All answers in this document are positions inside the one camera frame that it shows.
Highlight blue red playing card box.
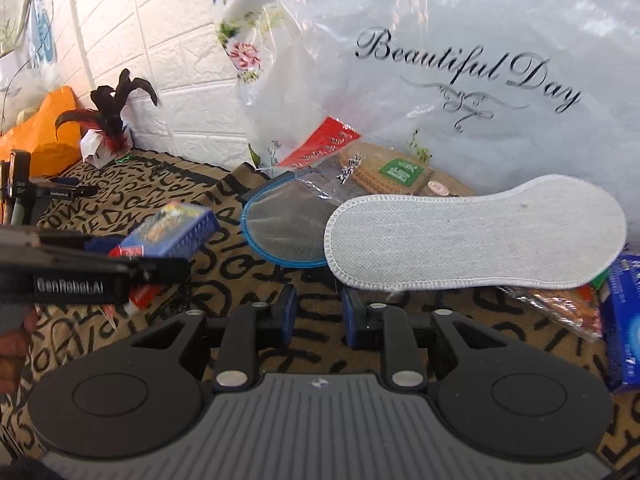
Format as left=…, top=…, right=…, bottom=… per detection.
left=83, top=200, right=222, bottom=317

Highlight packaged brown insoles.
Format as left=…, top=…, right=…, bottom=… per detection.
left=273, top=117, right=473, bottom=204

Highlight white fabric insole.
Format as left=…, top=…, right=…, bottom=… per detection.
left=323, top=174, right=627, bottom=292

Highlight left hand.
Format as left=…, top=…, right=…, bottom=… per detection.
left=0, top=307, right=39, bottom=394

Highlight orange plastic bag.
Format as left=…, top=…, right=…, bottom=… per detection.
left=0, top=86, right=81, bottom=178

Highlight black red feather ornament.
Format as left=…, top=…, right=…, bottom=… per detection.
left=54, top=68, right=158, bottom=169

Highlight blue box at right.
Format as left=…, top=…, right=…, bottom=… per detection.
left=600, top=254, right=640, bottom=393

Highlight white floral plastic bag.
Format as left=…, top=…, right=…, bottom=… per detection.
left=213, top=0, right=639, bottom=246

